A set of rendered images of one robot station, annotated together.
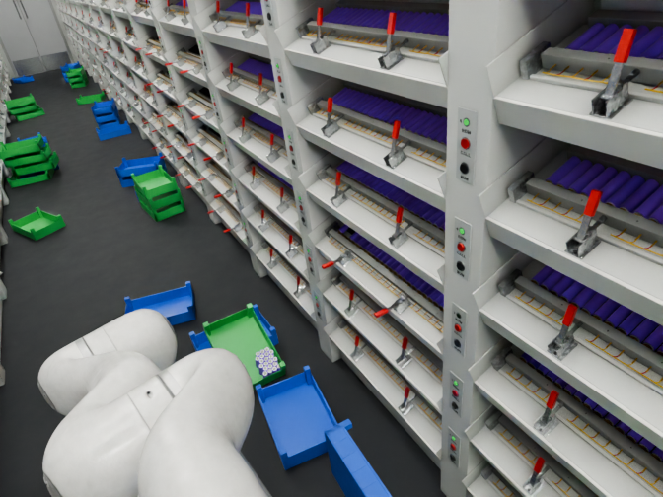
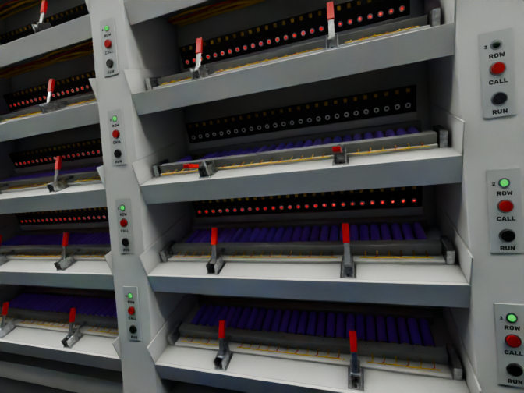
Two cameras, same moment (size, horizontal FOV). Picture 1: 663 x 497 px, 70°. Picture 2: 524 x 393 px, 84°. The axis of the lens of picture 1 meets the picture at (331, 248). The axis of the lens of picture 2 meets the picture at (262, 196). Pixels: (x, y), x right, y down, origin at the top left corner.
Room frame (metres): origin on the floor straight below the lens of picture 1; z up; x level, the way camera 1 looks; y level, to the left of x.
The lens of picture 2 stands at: (0.66, 0.31, 0.51)
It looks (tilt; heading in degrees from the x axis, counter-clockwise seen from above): 1 degrees down; 316
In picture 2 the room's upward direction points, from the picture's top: 4 degrees counter-clockwise
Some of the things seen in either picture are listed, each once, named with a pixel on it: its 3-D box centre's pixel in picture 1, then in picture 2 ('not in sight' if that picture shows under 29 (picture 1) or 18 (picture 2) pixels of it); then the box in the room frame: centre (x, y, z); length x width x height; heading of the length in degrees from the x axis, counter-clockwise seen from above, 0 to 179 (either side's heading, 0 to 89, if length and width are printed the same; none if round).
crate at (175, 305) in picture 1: (159, 308); not in sight; (1.74, 0.81, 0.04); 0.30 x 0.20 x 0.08; 102
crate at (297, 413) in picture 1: (297, 413); not in sight; (1.06, 0.19, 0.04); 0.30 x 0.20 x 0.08; 19
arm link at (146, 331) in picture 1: (136, 372); not in sight; (0.67, 0.40, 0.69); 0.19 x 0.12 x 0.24; 126
